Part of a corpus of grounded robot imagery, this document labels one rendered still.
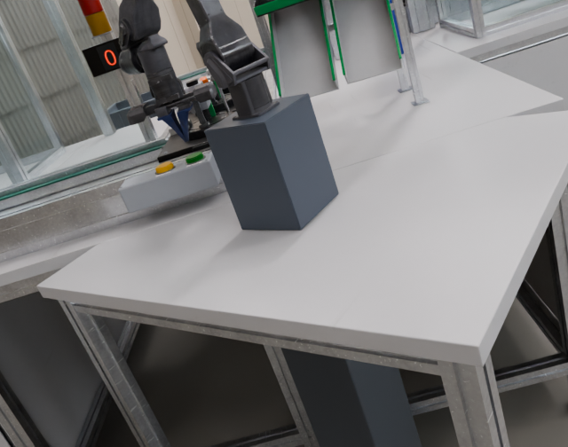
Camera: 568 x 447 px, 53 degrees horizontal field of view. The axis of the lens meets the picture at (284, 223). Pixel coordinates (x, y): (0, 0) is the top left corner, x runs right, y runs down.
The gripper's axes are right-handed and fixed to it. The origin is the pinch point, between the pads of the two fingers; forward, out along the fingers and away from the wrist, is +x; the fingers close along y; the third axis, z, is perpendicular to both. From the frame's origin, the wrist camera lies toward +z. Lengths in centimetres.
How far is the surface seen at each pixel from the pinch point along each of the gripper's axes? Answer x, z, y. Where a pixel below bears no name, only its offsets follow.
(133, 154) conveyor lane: 9.6, 31.4, 22.2
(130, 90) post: -6.2, 35.2, 17.2
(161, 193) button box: 11.7, -4.0, 8.6
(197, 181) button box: 11.4, -4.1, 0.3
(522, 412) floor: 104, 0, -59
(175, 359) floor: 105, 73, 55
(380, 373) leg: 56, -25, -25
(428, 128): 18, 3, -51
